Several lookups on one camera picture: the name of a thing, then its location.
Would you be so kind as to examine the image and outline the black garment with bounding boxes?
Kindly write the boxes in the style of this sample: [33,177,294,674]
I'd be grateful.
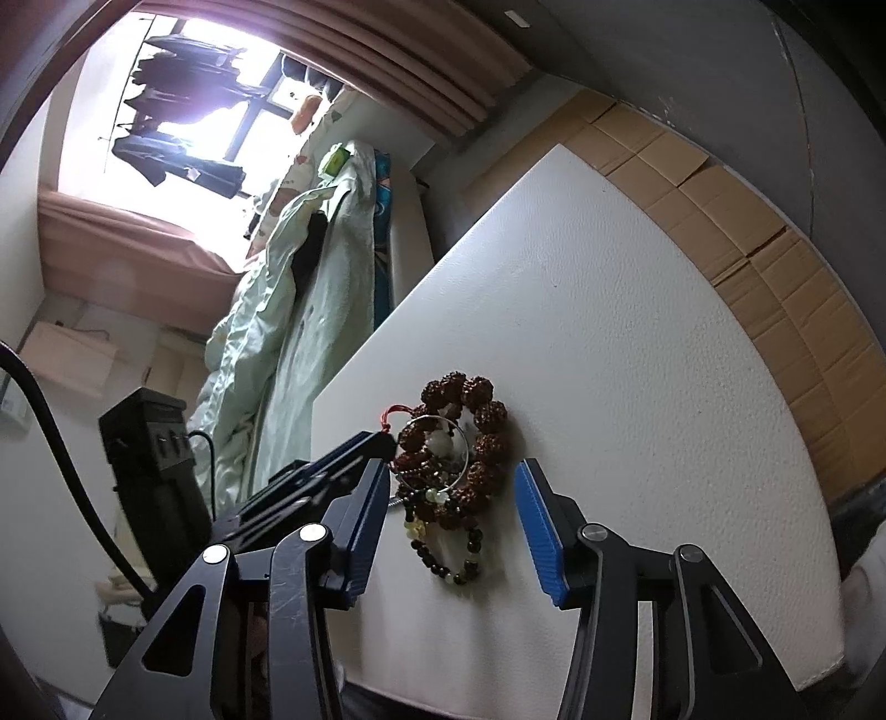
[291,213,329,288]

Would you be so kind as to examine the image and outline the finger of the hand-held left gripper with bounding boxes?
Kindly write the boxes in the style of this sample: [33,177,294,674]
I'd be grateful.
[211,429,399,549]

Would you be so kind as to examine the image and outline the large brown bead bracelet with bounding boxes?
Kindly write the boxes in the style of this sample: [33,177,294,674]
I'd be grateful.
[396,372,511,517]

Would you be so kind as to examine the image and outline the dark and pale bead bracelet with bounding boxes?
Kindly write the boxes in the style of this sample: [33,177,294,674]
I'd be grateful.
[400,485,487,587]

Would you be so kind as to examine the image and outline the light green blanket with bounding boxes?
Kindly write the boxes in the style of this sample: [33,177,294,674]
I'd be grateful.
[187,138,390,510]

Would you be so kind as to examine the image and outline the dark hanging clothes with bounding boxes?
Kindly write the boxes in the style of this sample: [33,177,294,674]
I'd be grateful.
[112,31,281,198]

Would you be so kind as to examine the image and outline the beige cardboard box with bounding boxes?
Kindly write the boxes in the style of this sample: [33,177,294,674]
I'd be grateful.
[19,320,120,397]

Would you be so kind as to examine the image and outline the orange plush pillow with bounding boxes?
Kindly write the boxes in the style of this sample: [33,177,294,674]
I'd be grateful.
[289,93,326,134]

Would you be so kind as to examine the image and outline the thin silver bangle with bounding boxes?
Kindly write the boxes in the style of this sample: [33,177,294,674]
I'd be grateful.
[400,415,476,490]

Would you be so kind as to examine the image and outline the dark bucket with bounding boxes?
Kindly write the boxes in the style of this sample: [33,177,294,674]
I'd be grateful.
[99,601,148,667]

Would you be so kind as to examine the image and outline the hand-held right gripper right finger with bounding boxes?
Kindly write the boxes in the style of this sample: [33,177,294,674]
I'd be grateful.
[514,457,808,720]

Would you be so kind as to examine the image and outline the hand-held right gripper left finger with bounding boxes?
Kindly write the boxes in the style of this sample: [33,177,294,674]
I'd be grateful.
[90,459,393,720]

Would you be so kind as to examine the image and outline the flattened cardboard boxes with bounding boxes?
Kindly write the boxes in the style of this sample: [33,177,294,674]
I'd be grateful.
[465,89,886,510]

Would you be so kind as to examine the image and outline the black cable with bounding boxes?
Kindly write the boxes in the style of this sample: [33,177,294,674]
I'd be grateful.
[0,341,159,602]

